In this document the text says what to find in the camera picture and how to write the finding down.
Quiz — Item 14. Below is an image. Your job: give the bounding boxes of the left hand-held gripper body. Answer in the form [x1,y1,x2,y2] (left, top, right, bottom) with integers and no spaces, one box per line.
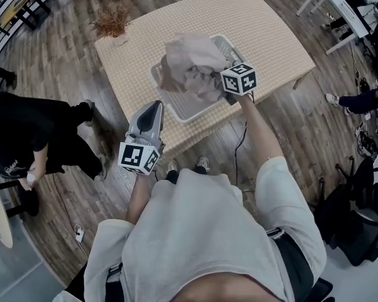
[117,133,166,177]

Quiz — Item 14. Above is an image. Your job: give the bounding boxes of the tangle of black cables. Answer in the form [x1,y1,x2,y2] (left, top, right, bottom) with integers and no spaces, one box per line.
[355,121,378,157]

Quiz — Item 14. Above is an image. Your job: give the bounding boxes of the pink clothes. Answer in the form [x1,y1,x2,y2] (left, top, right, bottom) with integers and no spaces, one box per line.
[159,31,233,105]

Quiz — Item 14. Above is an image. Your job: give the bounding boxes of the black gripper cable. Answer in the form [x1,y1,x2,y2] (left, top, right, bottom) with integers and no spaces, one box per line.
[234,94,256,194]

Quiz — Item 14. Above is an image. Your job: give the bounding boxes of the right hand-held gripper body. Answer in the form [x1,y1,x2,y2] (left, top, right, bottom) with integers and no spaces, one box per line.
[219,62,259,106]

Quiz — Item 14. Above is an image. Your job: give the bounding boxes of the person's right shoe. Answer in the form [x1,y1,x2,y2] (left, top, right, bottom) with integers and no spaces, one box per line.
[195,155,211,172]

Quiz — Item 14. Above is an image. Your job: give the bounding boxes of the person's right black backpack strap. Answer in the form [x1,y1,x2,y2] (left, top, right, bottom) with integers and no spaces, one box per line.
[266,228,314,302]

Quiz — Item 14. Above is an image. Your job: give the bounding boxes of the person's white shirt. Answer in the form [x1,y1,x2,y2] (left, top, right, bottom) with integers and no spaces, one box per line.
[83,155,328,302]

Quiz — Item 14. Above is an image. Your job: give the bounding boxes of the white desk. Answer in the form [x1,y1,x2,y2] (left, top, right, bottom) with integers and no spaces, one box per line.
[297,0,371,55]

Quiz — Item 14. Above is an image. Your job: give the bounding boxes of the round wooden table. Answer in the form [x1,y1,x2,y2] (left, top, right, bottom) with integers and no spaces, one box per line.
[0,171,13,249]

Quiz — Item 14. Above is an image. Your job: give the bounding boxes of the black round stool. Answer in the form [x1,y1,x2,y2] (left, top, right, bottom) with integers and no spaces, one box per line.
[0,181,40,217]

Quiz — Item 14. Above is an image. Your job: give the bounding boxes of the person's left black backpack strap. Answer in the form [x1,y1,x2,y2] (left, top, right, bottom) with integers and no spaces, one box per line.
[105,262,124,302]

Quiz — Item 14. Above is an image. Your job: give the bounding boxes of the person's right forearm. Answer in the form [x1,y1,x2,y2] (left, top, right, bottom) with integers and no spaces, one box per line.
[238,94,285,182]

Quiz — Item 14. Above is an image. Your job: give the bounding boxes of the dried plant in white pot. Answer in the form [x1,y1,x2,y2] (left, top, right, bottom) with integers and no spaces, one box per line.
[89,2,133,45]

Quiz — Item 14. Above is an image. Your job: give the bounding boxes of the person's black backpack strap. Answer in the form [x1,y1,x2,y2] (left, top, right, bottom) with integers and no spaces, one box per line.
[266,228,314,302]
[105,262,124,302]

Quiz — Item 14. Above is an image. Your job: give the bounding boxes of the person's left forearm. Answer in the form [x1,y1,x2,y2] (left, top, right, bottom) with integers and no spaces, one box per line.
[125,171,161,225]

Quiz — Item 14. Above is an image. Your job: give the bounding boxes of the white plastic laundry basket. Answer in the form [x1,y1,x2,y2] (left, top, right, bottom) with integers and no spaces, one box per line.
[150,35,245,125]

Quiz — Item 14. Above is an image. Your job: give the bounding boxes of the wooden desk with black legs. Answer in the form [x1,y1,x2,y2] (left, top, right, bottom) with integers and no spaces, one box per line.
[1,0,50,31]

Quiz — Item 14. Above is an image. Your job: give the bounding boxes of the beige checkered tablecloth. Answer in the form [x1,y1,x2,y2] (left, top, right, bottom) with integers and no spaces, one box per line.
[94,0,316,157]

